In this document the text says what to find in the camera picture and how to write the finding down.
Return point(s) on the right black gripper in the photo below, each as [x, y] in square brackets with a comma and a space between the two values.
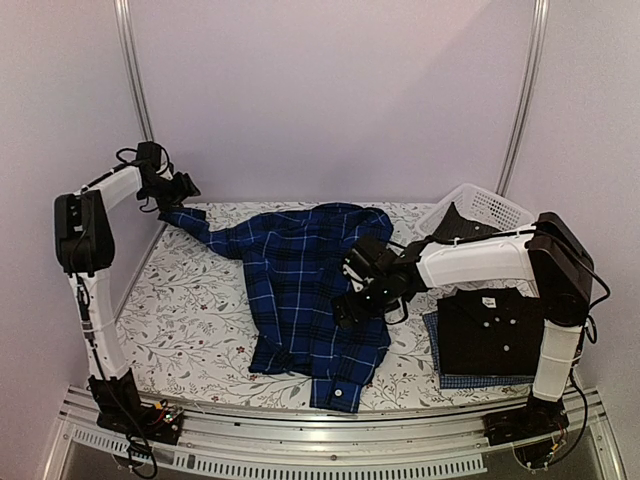
[356, 313]

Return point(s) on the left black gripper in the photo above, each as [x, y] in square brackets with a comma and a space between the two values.
[186, 187]

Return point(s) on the blue plaid long sleeve shirt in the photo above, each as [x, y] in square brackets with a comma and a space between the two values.
[291, 264]

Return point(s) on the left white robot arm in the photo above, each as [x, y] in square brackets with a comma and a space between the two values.
[85, 246]

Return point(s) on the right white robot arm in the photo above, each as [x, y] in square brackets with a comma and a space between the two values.
[545, 254]

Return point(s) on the folded blue checked shirt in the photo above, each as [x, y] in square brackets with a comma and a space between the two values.
[447, 381]

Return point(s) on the black shirt in basket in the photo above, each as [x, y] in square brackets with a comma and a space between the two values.
[453, 225]

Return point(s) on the folded black shirt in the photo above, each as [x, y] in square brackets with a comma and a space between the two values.
[489, 332]

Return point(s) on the white plastic basket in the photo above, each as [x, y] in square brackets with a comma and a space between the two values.
[478, 204]

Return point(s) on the floral tablecloth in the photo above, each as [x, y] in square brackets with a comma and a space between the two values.
[187, 331]

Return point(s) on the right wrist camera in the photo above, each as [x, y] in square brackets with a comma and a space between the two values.
[357, 269]

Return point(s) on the left aluminium post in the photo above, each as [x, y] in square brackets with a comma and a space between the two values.
[133, 74]

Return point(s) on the aluminium post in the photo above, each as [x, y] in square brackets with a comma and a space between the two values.
[133, 74]
[531, 70]

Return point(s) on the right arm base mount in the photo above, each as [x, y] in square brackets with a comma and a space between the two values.
[540, 425]

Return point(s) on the aluminium front rail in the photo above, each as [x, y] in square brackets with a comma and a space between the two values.
[228, 442]

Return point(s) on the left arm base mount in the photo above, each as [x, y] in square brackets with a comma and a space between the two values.
[121, 410]

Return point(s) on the right aluminium post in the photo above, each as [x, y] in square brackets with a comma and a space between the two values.
[531, 70]

